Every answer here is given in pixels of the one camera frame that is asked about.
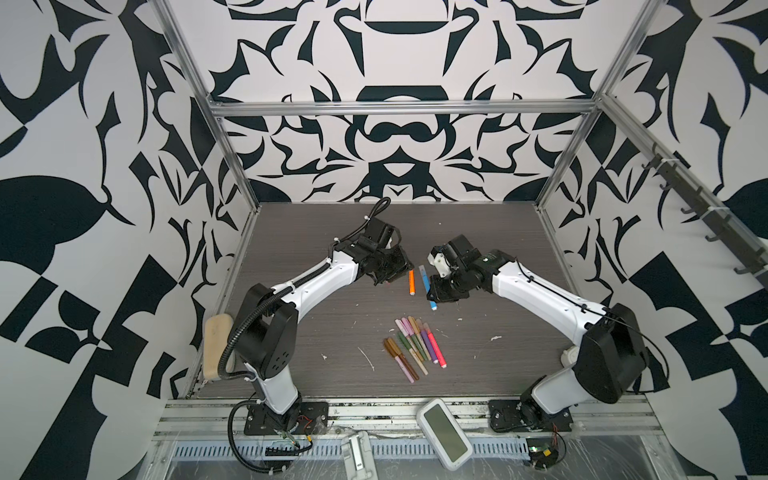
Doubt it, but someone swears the beige sponge block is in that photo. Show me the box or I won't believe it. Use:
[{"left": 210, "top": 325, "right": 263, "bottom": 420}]
[{"left": 202, "top": 313, "right": 234, "bottom": 381}]

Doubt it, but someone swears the small circuit board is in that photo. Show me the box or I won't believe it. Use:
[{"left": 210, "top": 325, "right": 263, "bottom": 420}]
[{"left": 526, "top": 434, "right": 567, "bottom": 471}]

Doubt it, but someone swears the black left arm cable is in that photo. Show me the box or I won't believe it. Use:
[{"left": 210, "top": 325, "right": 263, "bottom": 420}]
[{"left": 226, "top": 398, "right": 313, "bottom": 475}]

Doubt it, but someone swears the gold cap beige marker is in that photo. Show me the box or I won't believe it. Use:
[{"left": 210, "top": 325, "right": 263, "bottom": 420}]
[{"left": 408, "top": 316, "right": 432, "bottom": 362}]

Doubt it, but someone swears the aluminium corner post back left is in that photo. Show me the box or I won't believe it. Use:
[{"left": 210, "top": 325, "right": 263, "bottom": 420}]
[{"left": 146, "top": 0, "right": 262, "bottom": 211}]

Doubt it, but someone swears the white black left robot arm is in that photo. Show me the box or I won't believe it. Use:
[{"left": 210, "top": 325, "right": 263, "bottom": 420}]
[{"left": 217, "top": 217, "right": 413, "bottom": 415}]

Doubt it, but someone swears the orange highlighter pen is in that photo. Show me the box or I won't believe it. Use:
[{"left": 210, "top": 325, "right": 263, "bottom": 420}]
[{"left": 408, "top": 269, "right": 416, "bottom": 296}]

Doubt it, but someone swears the white bracket front rail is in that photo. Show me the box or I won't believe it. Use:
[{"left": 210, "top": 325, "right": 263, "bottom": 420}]
[{"left": 341, "top": 431, "right": 378, "bottom": 480}]

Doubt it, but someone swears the aluminium horizontal back bar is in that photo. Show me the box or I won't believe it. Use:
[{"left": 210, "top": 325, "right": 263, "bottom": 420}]
[{"left": 208, "top": 99, "right": 596, "bottom": 117}]

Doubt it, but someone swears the aluminium corner post back right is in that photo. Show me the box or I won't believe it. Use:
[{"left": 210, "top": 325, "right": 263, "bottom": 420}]
[{"left": 535, "top": 0, "right": 665, "bottom": 211}]

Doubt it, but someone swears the white tablet device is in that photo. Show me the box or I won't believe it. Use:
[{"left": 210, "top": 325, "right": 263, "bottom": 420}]
[{"left": 416, "top": 398, "right": 474, "bottom": 471}]

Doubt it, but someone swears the purple highlighter pen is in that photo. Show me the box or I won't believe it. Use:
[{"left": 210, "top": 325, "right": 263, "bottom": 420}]
[{"left": 416, "top": 319, "right": 439, "bottom": 364}]

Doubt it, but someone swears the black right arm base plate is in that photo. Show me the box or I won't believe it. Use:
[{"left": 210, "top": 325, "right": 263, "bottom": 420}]
[{"left": 488, "top": 399, "right": 572, "bottom": 433}]

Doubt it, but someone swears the blue highlighter pen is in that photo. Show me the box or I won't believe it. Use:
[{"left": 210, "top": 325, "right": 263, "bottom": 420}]
[{"left": 418, "top": 265, "right": 438, "bottom": 311}]

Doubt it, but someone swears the pink cap green marker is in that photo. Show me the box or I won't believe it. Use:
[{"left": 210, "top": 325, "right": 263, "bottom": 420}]
[{"left": 402, "top": 317, "right": 428, "bottom": 362}]

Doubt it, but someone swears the gold cap brown marker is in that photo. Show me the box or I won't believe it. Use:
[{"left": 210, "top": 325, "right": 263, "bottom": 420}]
[{"left": 387, "top": 337, "right": 421, "bottom": 382}]

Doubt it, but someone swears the aluminium corner post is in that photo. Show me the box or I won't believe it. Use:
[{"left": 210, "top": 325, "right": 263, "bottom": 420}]
[
  {"left": 146, "top": 0, "right": 262, "bottom": 211},
  {"left": 535, "top": 0, "right": 665, "bottom": 211}
]

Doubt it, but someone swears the pink red highlighter pen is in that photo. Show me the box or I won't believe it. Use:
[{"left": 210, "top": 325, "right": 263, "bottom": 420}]
[{"left": 424, "top": 323, "right": 447, "bottom": 369}]

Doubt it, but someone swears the grey hook rack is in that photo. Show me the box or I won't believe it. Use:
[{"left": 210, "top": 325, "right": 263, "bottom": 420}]
[{"left": 641, "top": 143, "right": 767, "bottom": 289}]

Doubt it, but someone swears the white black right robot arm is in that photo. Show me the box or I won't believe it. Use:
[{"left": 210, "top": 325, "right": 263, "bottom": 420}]
[{"left": 427, "top": 235, "right": 649, "bottom": 416}]

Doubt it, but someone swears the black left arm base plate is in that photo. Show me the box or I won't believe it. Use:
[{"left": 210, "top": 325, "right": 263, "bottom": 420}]
[{"left": 244, "top": 400, "right": 329, "bottom": 436}]

